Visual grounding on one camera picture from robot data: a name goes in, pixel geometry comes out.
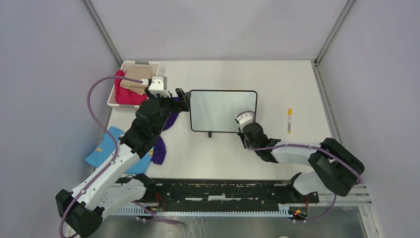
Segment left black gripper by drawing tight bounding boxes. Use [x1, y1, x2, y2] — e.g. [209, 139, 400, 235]
[145, 87, 191, 135]

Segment black framed whiteboard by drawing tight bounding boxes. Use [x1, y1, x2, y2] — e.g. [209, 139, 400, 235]
[189, 89, 258, 134]

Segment white marker pen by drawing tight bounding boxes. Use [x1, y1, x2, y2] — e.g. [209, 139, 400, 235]
[287, 116, 292, 134]

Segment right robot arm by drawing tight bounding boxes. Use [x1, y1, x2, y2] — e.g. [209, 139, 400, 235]
[238, 122, 365, 202]

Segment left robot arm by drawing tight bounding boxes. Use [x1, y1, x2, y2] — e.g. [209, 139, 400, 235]
[55, 88, 191, 238]

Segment beige cloth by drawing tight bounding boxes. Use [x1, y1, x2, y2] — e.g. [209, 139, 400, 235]
[120, 65, 156, 95]

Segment red cloth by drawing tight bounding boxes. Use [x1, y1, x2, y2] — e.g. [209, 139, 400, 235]
[114, 70, 148, 105]

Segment purple cloth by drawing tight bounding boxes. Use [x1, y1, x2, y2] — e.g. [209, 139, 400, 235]
[152, 99, 179, 165]

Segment white plastic basket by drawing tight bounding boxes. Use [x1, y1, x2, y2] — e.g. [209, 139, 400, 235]
[107, 60, 159, 112]

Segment blue patterned cloth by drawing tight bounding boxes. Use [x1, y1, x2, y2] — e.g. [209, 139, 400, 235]
[85, 126, 158, 175]

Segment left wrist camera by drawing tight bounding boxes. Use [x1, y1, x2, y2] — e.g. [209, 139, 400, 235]
[149, 76, 167, 93]

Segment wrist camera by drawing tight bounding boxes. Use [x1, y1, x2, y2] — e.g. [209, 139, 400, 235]
[235, 113, 254, 126]
[149, 76, 167, 93]

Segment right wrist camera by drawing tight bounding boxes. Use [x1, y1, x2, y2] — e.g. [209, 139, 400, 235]
[235, 113, 254, 126]

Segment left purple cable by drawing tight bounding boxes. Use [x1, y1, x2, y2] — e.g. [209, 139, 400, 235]
[59, 75, 145, 238]

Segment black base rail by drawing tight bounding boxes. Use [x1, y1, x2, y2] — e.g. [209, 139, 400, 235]
[138, 178, 319, 212]

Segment white cable duct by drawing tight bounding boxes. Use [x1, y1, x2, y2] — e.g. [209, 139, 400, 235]
[111, 204, 293, 218]

